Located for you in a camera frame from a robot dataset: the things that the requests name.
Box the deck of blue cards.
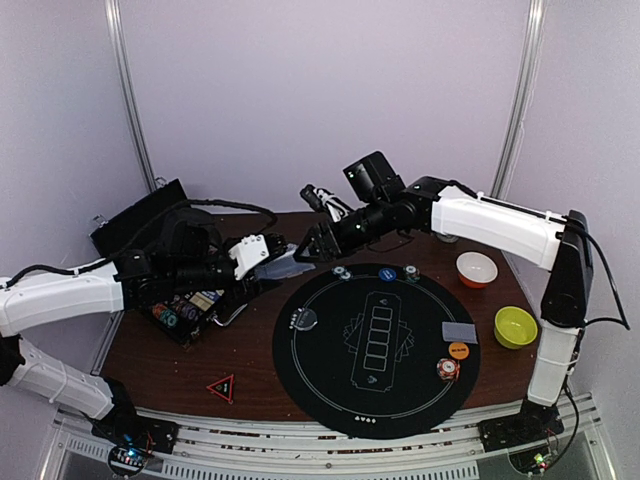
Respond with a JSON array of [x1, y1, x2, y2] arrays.
[[255, 249, 316, 280]]

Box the green yellow poker chip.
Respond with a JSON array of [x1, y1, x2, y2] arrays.
[[404, 265, 420, 282]]

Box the blue small blind button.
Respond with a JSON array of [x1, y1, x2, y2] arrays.
[[378, 267, 397, 282]]

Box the clear acrylic dealer button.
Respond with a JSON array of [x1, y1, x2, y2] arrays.
[[292, 308, 318, 331]]

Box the dealt blue card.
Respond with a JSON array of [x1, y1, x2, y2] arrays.
[[442, 322, 478, 344]]

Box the orange big blind button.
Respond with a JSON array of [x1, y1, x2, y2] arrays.
[[448, 342, 470, 362]]

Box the orange poker chip stack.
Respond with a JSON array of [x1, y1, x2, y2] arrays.
[[436, 358, 460, 382]]

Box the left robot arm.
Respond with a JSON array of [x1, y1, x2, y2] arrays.
[[1, 202, 282, 444]]

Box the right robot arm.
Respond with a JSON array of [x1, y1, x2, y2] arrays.
[[294, 151, 593, 442]]

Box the patterned ceramic mug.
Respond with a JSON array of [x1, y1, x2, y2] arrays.
[[436, 233, 459, 244]]

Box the black poker chip case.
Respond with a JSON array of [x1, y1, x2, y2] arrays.
[[90, 180, 248, 347]]

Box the poker chip rows in case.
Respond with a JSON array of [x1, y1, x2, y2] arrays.
[[150, 290, 224, 330]]

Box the orange white bowl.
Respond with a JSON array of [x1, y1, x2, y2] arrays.
[[456, 252, 498, 289]]

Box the red black triangular token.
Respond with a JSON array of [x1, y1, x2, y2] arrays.
[[206, 374, 235, 404]]

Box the round black poker mat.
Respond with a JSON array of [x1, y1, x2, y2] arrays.
[[272, 263, 481, 439]]

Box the yellow green bowl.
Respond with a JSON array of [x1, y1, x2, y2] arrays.
[[494, 306, 538, 350]]

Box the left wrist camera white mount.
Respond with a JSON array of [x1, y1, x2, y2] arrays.
[[228, 233, 287, 280]]

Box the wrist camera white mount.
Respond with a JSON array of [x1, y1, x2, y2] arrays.
[[299, 184, 354, 223], [228, 233, 287, 280]]

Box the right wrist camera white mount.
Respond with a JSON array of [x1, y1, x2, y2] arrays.
[[299, 184, 354, 223]]

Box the right aluminium post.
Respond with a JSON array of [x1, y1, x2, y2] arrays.
[[491, 0, 547, 199]]

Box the aluminium post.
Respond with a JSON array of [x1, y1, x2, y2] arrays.
[[104, 0, 157, 192], [491, 0, 547, 199]]

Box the aluminium front rail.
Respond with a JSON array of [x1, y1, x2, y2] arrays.
[[35, 394, 619, 479]]

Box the left aluminium post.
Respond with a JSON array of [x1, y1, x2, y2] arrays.
[[104, 0, 157, 192]]

